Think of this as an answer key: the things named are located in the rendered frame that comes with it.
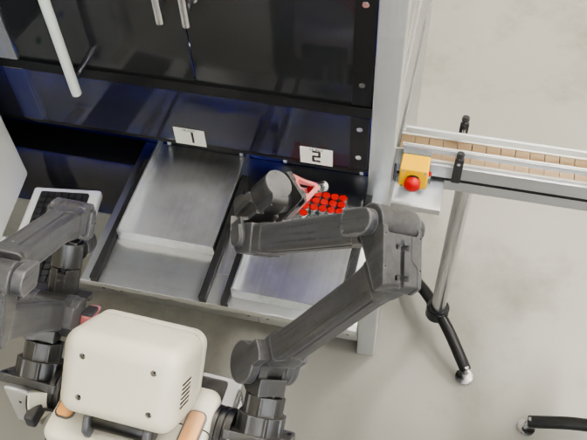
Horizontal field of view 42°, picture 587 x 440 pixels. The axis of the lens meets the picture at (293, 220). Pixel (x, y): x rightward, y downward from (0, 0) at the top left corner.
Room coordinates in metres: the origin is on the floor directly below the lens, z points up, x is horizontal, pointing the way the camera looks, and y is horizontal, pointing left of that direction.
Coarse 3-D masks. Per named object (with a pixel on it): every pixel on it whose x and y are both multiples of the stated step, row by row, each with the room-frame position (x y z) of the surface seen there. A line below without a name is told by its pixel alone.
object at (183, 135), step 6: (174, 132) 1.42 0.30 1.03; (180, 132) 1.42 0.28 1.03; (186, 132) 1.41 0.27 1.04; (192, 132) 1.41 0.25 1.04; (198, 132) 1.40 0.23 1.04; (180, 138) 1.42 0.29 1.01; (186, 138) 1.41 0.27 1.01; (198, 138) 1.40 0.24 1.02; (204, 138) 1.40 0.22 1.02; (192, 144) 1.41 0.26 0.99; (198, 144) 1.40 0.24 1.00; (204, 144) 1.40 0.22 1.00
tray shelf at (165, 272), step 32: (256, 160) 1.44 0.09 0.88; (128, 192) 1.35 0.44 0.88; (352, 192) 1.31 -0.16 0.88; (96, 256) 1.14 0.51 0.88; (128, 256) 1.14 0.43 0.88; (160, 256) 1.13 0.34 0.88; (192, 256) 1.13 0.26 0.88; (128, 288) 1.04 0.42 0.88; (160, 288) 1.03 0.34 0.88; (192, 288) 1.03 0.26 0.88; (288, 320) 0.93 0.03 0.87
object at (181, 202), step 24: (168, 168) 1.43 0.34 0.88; (192, 168) 1.42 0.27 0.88; (216, 168) 1.42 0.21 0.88; (240, 168) 1.38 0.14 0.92; (144, 192) 1.35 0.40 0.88; (168, 192) 1.34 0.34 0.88; (192, 192) 1.34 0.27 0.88; (216, 192) 1.33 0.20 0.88; (144, 216) 1.26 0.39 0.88; (168, 216) 1.26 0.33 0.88; (192, 216) 1.25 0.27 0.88; (216, 216) 1.25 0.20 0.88; (144, 240) 1.18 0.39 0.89; (168, 240) 1.16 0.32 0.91; (192, 240) 1.17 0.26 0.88; (216, 240) 1.15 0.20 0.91
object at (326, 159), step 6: (300, 150) 1.33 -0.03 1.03; (306, 150) 1.32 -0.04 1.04; (312, 150) 1.32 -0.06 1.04; (318, 150) 1.31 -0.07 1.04; (324, 150) 1.31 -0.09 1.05; (330, 150) 1.31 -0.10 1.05; (300, 156) 1.33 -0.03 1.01; (306, 156) 1.32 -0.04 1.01; (324, 156) 1.31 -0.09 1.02; (330, 156) 1.31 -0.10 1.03; (312, 162) 1.32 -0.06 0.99; (318, 162) 1.31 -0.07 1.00; (324, 162) 1.31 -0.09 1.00; (330, 162) 1.31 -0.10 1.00
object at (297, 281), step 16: (352, 208) 1.25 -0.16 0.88; (256, 256) 1.11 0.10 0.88; (288, 256) 1.11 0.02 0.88; (304, 256) 1.11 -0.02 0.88; (320, 256) 1.10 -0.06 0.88; (336, 256) 1.10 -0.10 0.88; (240, 272) 1.06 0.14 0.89; (256, 272) 1.06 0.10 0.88; (272, 272) 1.06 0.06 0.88; (288, 272) 1.06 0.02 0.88; (304, 272) 1.05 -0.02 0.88; (320, 272) 1.05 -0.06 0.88; (336, 272) 1.05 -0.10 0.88; (240, 288) 1.02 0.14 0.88; (256, 288) 1.02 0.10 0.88; (272, 288) 1.01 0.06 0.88; (288, 288) 1.01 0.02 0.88; (304, 288) 1.01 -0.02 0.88; (320, 288) 1.01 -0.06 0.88; (272, 304) 0.97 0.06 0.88; (288, 304) 0.96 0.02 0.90; (304, 304) 0.95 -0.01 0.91
